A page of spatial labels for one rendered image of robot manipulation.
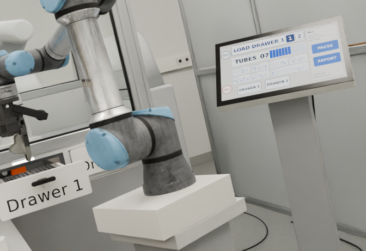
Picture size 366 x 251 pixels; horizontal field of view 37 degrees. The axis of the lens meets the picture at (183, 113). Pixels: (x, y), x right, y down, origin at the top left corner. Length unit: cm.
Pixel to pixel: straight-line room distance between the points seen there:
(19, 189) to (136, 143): 50
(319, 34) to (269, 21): 118
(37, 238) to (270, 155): 199
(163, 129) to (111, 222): 29
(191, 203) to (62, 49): 64
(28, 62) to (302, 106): 106
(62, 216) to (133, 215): 76
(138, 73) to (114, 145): 88
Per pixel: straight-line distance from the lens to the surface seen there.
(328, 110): 308
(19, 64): 169
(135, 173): 219
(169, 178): 147
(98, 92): 138
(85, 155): 211
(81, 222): 216
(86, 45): 139
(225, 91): 213
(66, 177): 177
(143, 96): 219
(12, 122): 180
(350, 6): 280
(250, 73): 215
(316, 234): 231
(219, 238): 154
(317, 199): 225
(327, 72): 207
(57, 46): 171
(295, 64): 212
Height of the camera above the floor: 119
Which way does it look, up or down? 6 degrees down
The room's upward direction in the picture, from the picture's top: 13 degrees counter-clockwise
